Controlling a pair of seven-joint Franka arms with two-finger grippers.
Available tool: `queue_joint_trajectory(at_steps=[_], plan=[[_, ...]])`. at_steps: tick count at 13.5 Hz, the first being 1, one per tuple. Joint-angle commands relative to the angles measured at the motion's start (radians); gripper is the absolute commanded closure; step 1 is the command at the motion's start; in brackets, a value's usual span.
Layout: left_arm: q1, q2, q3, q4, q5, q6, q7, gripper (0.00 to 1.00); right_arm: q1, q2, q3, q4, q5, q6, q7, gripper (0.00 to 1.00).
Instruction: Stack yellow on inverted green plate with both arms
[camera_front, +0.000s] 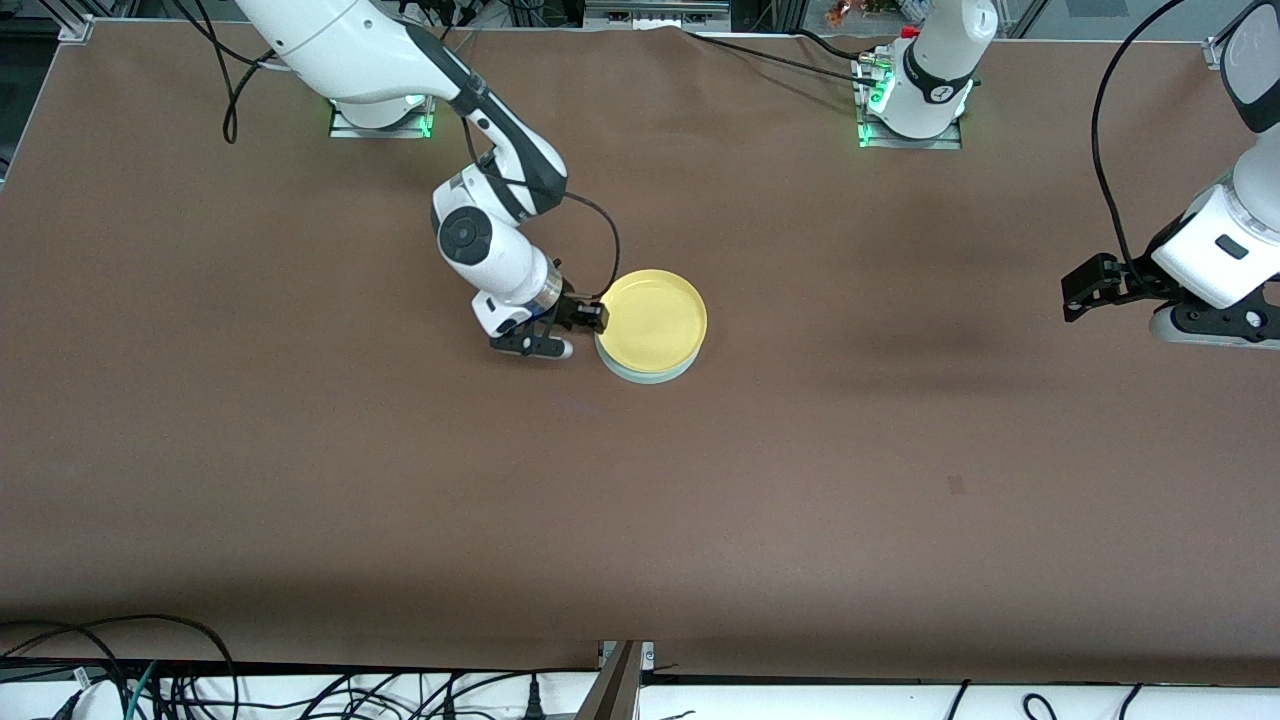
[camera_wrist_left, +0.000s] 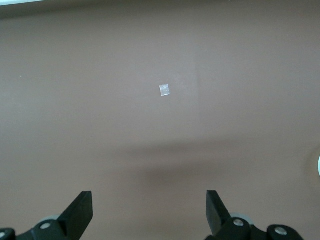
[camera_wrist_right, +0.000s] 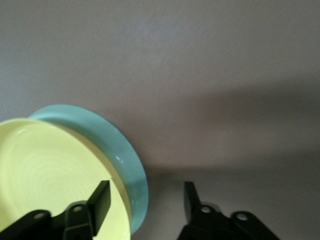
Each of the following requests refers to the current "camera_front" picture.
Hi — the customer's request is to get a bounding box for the yellow plate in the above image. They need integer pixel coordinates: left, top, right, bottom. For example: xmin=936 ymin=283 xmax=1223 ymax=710
xmin=597 ymin=269 xmax=708 ymax=373

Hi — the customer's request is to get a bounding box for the pale green plate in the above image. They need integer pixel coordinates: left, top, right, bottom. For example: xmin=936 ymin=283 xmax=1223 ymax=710
xmin=596 ymin=330 xmax=707 ymax=387

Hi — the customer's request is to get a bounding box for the brown table cover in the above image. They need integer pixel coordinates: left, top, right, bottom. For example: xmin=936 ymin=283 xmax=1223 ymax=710
xmin=0 ymin=20 xmax=1280 ymax=687

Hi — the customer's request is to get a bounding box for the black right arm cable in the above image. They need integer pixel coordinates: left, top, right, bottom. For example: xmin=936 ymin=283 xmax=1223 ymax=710
xmin=180 ymin=0 xmax=623 ymax=301

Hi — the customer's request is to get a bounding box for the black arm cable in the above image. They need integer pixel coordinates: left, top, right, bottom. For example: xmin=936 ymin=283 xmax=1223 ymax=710
xmin=1091 ymin=0 xmax=1187 ymax=273
xmin=180 ymin=0 xmax=623 ymax=301

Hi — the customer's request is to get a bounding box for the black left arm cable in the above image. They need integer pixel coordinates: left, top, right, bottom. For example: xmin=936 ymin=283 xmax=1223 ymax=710
xmin=1091 ymin=0 xmax=1187 ymax=273

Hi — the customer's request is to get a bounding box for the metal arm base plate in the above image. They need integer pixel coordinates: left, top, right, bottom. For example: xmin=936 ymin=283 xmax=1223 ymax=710
xmin=852 ymin=55 xmax=963 ymax=151
xmin=328 ymin=95 xmax=437 ymax=139

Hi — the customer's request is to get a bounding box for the black cable on table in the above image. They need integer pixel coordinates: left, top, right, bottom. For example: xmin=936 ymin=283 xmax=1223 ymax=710
xmin=685 ymin=28 xmax=883 ymax=87

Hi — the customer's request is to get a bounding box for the aluminium frame post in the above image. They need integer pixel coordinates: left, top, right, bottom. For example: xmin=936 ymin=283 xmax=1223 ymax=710
xmin=575 ymin=640 xmax=656 ymax=720

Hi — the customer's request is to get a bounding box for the long looped black cable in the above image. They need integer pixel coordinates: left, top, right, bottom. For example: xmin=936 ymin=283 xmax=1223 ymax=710
xmin=0 ymin=614 xmax=240 ymax=720

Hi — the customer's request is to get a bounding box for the green cable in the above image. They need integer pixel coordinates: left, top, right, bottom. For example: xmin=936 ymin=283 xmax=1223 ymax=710
xmin=124 ymin=660 xmax=159 ymax=720

